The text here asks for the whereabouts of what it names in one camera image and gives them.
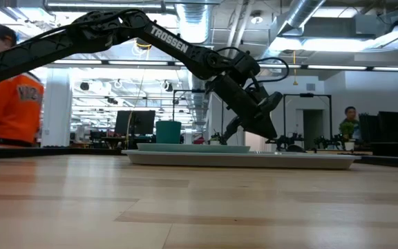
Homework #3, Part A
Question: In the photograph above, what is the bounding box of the yellow hanging cord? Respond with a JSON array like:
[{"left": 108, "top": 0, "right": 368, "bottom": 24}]
[{"left": 292, "top": 50, "right": 299, "bottom": 86}]

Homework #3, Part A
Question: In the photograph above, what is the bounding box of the teal cup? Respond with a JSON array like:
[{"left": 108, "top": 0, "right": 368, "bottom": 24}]
[{"left": 155, "top": 120, "right": 182, "bottom": 145}]

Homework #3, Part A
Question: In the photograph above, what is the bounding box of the silver ventilation duct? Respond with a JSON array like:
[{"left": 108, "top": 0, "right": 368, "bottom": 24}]
[
  {"left": 174, "top": 2, "right": 214, "bottom": 129},
  {"left": 264, "top": 0, "right": 326, "bottom": 59}
]

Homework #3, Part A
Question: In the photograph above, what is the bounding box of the person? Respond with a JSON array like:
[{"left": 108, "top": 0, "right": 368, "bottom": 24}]
[
  {"left": 339, "top": 106, "right": 361, "bottom": 141},
  {"left": 0, "top": 22, "right": 45, "bottom": 148}
]

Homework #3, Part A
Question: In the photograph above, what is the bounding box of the potted green plant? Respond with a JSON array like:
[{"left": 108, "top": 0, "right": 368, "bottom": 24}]
[{"left": 338, "top": 121, "right": 357, "bottom": 151}]

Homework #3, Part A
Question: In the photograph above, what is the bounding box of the black computer monitor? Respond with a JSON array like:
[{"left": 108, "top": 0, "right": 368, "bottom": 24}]
[{"left": 114, "top": 109, "right": 157, "bottom": 136}]

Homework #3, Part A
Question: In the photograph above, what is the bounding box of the black metal frame stand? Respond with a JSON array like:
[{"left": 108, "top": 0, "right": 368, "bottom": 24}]
[
  {"left": 283, "top": 93, "right": 333, "bottom": 141},
  {"left": 172, "top": 89, "right": 225, "bottom": 145}
]

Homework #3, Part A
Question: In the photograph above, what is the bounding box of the black cabinet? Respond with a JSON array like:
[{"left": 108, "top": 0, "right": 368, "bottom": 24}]
[{"left": 358, "top": 110, "right": 398, "bottom": 145}]

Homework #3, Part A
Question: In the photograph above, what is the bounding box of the long ceiling light bar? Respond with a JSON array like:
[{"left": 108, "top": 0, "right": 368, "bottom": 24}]
[{"left": 46, "top": 59, "right": 398, "bottom": 73}]

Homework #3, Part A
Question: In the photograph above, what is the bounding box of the grey rectangular tray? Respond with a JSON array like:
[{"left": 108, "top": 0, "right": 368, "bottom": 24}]
[{"left": 121, "top": 149, "right": 361, "bottom": 170}]

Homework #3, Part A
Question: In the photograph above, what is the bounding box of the light green plate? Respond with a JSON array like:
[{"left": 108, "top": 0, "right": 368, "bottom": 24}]
[{"left": 136, "top": 142, "right": 252, "bottom": 154}]

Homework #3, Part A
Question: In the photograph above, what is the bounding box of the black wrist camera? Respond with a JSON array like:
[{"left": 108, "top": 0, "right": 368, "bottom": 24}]
[{"left": 247, "top": 85, "right": 285, "bottom": 115}]

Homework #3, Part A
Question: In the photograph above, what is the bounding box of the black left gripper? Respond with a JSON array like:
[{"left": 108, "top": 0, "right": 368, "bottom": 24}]
[{"left": 205, "top": 73, "right": 279, "bottom": 140}]

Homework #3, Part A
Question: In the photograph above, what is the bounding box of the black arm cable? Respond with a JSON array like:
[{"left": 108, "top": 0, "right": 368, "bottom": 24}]
[{"left": 216, "top": 46, "right": 292, "bottom": 91}]

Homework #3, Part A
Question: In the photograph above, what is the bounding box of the white building column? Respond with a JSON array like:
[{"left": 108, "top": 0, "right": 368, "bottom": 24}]
[{"left": 41, "top": 67, "right": 74, "bottom": 147}]

